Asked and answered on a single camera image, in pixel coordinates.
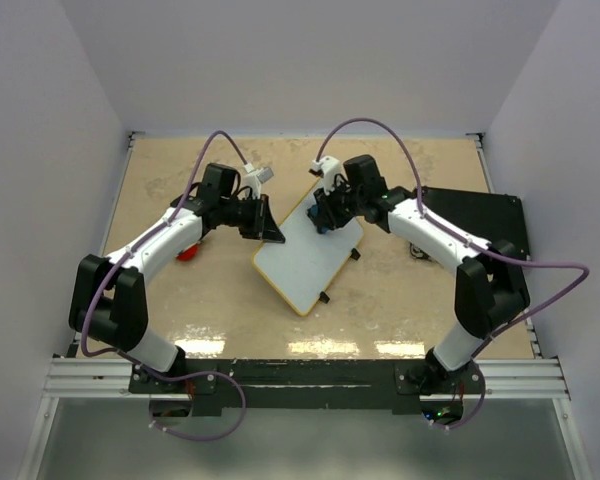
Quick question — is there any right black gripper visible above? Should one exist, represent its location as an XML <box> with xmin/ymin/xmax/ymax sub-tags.
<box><xmin>315</xmin><ymin>179</ymin><xmax>366</xmax><ymax>230</ymax></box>

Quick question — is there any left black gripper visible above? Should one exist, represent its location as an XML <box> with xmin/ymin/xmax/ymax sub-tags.
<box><xmin>220</xmin><ymin>193</ymin><xmax>285</xmax><ymax>243</ymax></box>

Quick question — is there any blue whiteboard eraser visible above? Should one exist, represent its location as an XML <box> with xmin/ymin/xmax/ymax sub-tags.
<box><xmin>307</xmin><ymin>204</ymin><xmax>331</xmax><ymax>234</ymax></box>

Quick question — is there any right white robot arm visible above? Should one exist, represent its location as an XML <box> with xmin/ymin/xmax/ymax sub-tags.
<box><xmin>307</xmin><ymin>155</ymin><xmax>530</xmax><ymax>393</ymax></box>

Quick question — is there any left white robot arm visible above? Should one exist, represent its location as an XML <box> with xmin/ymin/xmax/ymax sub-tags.
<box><xmin>68</xmin><ymin>163</ymin><xmax>285</xmax><ymax>392</ymax></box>

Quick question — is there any yellow framed whiteboard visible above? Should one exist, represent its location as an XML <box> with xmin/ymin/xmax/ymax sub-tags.
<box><xmin>251</xmin><ymin>181</ymin><xmax>364</xmax><ymax>316</ymax></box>

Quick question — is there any red white toy car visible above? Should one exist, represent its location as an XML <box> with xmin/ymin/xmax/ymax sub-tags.
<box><xmin>176</xmin><ymin>243</ymin><xmax>199</xmax><ymax>262</ymax></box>

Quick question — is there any black hard case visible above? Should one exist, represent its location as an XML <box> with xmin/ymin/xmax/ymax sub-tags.
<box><xmin>422</xmin><ymin>186</ymin><xmax>530</xmax><ymax>260</ymax></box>

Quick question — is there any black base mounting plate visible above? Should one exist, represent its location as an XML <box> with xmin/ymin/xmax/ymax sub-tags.
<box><xmin>129</xmin><ymin>359</ymin><xmax>486</xmax><ymax>424</ymax></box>

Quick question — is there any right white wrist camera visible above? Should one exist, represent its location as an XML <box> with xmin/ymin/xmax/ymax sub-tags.
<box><xmin>309</xmin><ymin>156</ymin><xmax>343</xmax><ymax>195</ymax></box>

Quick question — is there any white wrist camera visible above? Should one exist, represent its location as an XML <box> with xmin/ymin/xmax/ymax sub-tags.
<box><xmin>242</xmin><ymin>163</ymin><xmax>274</xmax><ymax>198</ymax></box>
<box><xmin>309</xmin><ymin>156</ymin><xmax>343</xmax><ymax>195</ymax></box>

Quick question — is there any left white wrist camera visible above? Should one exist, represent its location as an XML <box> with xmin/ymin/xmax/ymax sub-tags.
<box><xmin>242</xmin><ymin>163</ymin><xmax>274</xmax><ymax>198</ymax></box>

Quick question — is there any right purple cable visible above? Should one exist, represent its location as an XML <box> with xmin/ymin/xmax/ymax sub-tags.
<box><xmin>314</xmin><ymin>117</ymin><xmax>591</xmax><ymax>431</ymax></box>

